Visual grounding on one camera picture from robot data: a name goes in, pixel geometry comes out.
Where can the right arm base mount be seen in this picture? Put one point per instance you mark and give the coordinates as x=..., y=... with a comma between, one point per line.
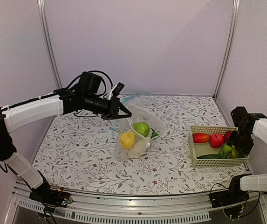
x=229, y=196

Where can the beige perforated plastic basket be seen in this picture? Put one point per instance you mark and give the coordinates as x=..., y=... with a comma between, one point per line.
x=197, y=150

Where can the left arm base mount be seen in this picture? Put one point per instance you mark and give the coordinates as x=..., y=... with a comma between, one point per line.
x=50, y=197

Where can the light green toy apple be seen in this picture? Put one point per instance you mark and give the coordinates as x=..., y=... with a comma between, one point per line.
x=142, y=128

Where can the frosted white zip top bag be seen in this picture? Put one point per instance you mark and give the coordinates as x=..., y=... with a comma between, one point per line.
x=139, y=114

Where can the white toy radish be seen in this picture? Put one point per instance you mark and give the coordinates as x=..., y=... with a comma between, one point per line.
x=153, y=135

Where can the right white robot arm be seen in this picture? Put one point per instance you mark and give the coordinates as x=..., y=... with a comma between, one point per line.
x=256, y=125

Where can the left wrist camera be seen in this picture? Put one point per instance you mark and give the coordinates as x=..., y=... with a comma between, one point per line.
x=115, y=90

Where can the white toy cauliflower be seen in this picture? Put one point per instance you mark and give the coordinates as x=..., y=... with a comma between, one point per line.
x=139, y=149

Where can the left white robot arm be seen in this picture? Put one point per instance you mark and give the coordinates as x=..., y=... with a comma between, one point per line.
x=88, y=92

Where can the aluminium corner post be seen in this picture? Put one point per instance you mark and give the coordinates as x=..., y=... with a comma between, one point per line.
x=48, y=43
x=228, y=48

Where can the clear bag with blue zipper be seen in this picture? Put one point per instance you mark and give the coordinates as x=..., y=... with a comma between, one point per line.
x=128, y=100

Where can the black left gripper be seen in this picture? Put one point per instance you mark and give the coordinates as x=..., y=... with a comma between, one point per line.
x=115, y=105

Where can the dark green toy cucumber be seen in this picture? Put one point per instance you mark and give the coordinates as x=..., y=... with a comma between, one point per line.
x=213, y=156

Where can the red toy apple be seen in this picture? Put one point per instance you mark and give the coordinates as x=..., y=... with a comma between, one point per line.
x=216, y=140

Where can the green toy avocado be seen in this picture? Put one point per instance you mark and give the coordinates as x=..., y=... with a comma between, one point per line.
x=237, y=154

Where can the green toy lime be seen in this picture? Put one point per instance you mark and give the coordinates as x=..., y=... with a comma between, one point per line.
x=227, y=149

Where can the aluminium front rail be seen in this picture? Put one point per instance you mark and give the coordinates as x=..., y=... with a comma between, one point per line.
x=99, y=208

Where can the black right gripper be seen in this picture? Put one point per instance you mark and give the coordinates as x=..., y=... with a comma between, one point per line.
x=246, y=149

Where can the left aluminium corner post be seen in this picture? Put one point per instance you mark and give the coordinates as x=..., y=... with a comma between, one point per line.
x=48, y=43

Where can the floral patterned table mat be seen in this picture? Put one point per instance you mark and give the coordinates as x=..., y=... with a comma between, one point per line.
x=147, y=154

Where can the right aluminium corner post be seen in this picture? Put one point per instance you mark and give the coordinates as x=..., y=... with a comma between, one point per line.
x=228, y=48

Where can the red toy tomato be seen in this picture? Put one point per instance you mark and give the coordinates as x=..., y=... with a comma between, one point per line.
x=226, y=136

